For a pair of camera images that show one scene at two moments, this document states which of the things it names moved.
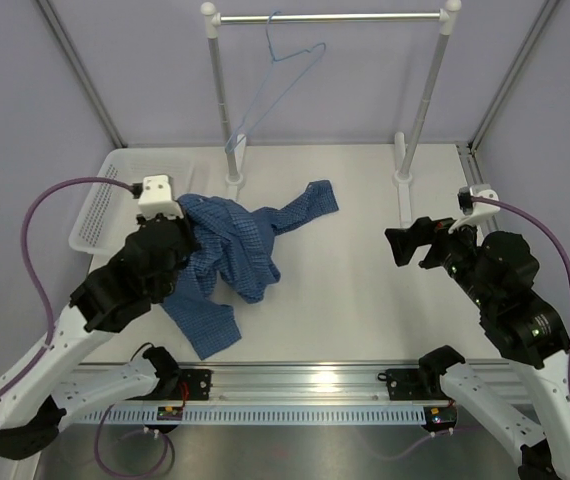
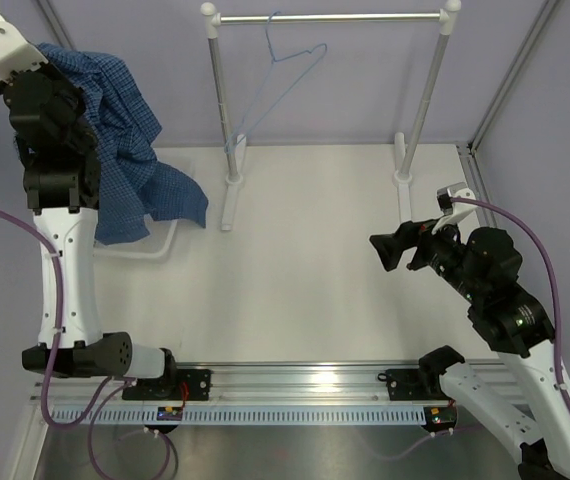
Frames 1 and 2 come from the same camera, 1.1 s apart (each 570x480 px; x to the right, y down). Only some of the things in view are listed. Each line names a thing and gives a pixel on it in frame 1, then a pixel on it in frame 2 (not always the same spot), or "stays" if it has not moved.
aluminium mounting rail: (306, 383) stays
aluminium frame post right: (512, 74) stays
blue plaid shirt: (238, 245) -> (134, 188)
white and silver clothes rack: (404, 156) stays
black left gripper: (191, 245) -> (49, 72)
